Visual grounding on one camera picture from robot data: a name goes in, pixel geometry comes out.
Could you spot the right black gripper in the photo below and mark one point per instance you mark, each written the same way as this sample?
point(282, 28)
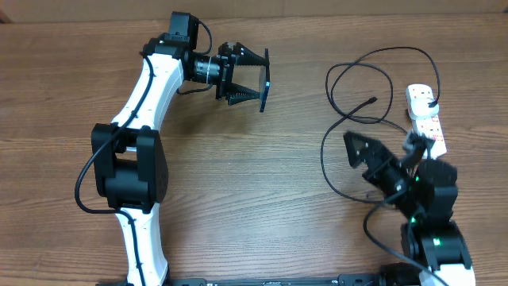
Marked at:
point(383, 164)

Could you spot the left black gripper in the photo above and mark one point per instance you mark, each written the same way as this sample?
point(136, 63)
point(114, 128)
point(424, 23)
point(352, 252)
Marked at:
point(240, 56)

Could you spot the blue Galaxy smartphone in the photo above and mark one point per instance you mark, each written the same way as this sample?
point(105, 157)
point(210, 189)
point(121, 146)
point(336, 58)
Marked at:
point(265, 81)

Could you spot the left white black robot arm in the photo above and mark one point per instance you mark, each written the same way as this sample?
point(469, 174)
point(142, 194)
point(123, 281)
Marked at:
point(130, 167)

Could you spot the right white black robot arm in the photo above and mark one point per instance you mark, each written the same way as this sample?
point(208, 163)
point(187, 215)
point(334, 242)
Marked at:
point(424, 190)

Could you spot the white power strip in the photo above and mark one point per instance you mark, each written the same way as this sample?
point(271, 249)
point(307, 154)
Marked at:
point(431, 127)

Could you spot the white USB wall charger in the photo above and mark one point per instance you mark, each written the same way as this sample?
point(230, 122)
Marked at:
point(422, 108)

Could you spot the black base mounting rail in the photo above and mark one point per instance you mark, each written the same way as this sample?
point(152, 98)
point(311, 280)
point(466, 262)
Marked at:
point(274, 281)

